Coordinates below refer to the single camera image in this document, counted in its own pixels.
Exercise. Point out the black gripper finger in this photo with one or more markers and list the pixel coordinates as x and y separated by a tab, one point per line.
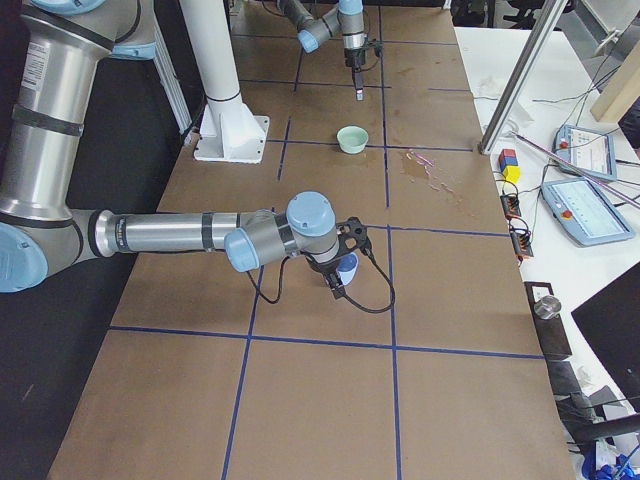
338	290
358	83

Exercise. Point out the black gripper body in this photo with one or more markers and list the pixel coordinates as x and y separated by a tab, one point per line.
354	57
323	268

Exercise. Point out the blue plastic cup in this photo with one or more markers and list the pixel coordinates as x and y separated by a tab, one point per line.
347	268

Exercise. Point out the green ceramic bowl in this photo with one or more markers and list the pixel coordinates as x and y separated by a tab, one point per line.
352	139

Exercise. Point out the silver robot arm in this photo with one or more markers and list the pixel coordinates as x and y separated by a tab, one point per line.
41	236
345	19

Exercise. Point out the red blue yellow blocks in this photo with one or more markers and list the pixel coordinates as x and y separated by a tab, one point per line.
509	166

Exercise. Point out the black orange connector strip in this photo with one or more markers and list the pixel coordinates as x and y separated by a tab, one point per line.
519	231

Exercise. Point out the silver metal cylinder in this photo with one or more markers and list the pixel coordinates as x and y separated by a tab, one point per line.
547	307

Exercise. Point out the far teach pendant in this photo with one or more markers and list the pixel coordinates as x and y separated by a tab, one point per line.
588	150

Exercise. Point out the teach pendant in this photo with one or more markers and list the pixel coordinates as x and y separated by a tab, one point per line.
588	150
585	213

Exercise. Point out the near teach pendant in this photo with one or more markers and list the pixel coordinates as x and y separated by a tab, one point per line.
585	213

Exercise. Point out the metal reacher rod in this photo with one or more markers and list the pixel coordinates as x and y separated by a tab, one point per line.
620	195

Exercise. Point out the black monitor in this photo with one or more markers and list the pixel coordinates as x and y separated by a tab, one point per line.
609	322

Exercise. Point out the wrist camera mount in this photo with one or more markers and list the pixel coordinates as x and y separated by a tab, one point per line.
376	46
352	236

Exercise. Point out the white pedestal column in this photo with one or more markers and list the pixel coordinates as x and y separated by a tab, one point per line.
229	132

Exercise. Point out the aluminium frame post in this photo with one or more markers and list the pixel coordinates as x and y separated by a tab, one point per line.
544	26

